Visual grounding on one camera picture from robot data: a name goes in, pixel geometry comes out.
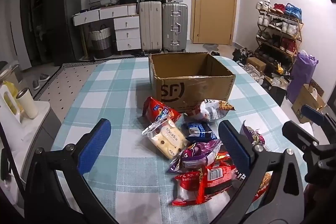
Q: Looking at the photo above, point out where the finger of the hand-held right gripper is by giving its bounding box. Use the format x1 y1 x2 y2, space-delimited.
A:
282 120 336 184
301 105 336 126

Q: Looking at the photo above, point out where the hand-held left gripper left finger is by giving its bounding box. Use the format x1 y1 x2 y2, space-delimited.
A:
25 118 121 224

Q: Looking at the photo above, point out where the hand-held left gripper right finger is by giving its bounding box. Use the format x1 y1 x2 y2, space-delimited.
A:
210 120 305 224

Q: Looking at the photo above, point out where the small purple snack packet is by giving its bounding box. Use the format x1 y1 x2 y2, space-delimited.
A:
239 120 266 152

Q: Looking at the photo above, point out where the large purple snack packet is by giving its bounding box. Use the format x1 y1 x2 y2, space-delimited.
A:
168 139 223 173

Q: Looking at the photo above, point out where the blue cookie packet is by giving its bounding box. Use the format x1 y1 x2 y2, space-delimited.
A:
181 122 221 143

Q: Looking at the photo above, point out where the orange snack packet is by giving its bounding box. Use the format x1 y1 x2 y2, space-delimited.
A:
251 170 271 205

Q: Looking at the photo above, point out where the red white snack packet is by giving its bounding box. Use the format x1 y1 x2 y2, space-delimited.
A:
172 170 210 207

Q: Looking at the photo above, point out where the brown cardboard box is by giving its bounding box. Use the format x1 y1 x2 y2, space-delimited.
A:
149 52 236 113

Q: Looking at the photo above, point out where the cream cracker packet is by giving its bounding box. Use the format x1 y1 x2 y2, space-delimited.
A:
142 119 190 160

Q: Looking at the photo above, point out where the red triangular snack packet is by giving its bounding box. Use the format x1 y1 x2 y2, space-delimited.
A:
142 97 182 123

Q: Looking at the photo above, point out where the printed cardboard carton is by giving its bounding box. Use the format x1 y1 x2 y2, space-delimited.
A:
291 84 328 124

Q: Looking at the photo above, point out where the purple bag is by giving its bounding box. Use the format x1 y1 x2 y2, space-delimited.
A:
286 50 319 104

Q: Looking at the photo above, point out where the white plastic bag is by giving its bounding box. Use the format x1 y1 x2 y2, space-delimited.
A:
270 76 289 88

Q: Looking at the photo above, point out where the white marble side table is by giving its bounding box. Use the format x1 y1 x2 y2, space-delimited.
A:
0 101 62 188

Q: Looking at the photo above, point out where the dotted patterned rug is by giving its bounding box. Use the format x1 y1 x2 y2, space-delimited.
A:
33 56 150 101

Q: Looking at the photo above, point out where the small brown box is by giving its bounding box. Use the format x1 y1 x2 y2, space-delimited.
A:
247 57 267 73

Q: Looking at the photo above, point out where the cream tumbler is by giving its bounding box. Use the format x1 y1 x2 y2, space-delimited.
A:
16 88 39 119

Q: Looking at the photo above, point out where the wooden shoe rack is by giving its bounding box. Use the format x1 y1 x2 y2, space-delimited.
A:
256 7 304 75

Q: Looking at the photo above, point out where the shoe rack with shoes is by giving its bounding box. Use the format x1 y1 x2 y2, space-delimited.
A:
256 0 303 67

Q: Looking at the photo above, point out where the yellow bag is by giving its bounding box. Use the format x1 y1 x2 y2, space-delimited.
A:
3 80 20 111

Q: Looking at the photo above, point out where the grey door mat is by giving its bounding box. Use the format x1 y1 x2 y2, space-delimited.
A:
203 43 221 55

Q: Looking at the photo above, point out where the grey white woven basket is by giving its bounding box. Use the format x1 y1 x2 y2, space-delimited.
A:
89 25 113 59

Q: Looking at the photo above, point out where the white grey container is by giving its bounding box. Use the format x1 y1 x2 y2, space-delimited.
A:
0 61 24 86

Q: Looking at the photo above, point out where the white drawer cabinet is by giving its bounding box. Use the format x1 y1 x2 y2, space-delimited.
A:
114 15 142 51

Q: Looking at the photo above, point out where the dark grey fridge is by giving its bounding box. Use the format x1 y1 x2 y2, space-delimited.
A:
43 0 82 65

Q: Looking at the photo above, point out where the beige suitcase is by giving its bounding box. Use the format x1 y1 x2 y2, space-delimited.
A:
139 1 162 54

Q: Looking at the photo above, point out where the silver suitcase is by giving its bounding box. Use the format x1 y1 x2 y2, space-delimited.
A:
162 3 189 52

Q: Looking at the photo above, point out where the white desk with drawers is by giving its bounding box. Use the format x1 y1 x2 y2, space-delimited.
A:
73 4 139 62

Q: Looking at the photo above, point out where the black glass wardrobe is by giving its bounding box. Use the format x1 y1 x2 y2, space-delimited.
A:
20 0 49 67

